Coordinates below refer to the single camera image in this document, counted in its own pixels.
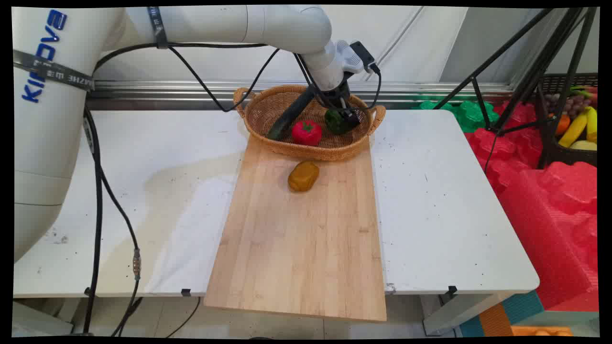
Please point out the long yellow toy banana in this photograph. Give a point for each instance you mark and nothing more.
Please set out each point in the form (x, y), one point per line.
(573, 129)

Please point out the wooden cutting board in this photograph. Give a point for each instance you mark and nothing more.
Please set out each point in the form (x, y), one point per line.
(296, 248)

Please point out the dark green toy cucumber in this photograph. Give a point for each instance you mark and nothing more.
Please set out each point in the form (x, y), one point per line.
(287, 119)

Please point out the red toy tomato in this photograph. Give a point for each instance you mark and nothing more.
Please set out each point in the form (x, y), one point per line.
(307, 133)

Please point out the black fruit basket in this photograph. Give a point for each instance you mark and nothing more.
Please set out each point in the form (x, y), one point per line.
(573, 155)

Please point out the orange toy fruit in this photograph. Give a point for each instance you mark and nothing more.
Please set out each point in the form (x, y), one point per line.
(563, 125)

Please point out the red green toy fruit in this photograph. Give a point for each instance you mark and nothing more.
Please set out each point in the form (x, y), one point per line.
(585, 91)

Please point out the green toy bell pepper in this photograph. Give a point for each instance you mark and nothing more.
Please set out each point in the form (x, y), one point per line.
(334, 125)

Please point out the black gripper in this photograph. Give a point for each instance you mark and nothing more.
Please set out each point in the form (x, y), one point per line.
(337, 93)

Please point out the orange plastic tray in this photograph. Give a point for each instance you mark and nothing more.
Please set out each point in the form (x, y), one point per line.
(540, 330)

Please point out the short yellow toy banana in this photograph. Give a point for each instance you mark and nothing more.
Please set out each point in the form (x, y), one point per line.
(592, 125)

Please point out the green foam mat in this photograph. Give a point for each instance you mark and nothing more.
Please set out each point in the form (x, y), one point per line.
(471, 114)

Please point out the black tripod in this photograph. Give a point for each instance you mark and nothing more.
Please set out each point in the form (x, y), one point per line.
(547, 59)

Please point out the metal window rail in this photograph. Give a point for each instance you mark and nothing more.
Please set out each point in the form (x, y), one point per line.
(191, 91)

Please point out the purple toy grapes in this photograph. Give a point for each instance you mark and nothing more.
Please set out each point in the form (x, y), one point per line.
(571, 106)

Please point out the yellow brown toy potato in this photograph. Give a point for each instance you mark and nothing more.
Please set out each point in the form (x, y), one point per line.
(303, 177)

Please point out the teal orange foam block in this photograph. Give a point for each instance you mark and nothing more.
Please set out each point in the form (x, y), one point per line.
(502, 315)

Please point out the white table leg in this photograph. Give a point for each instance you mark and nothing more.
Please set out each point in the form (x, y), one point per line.
(459, 310)

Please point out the woven wicker basket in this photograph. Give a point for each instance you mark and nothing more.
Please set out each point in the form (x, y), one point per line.
(306, 152)

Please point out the red foam mat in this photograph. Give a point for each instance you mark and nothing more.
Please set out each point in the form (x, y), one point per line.
(550, 229)

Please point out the pale yellow toy fruit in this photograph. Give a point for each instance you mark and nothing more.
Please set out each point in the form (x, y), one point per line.
(584, 145)

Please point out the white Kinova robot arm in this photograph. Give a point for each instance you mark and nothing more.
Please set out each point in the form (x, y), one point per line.
(48, 143)

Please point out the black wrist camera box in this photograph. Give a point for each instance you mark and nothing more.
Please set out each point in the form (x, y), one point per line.
(363, 55)

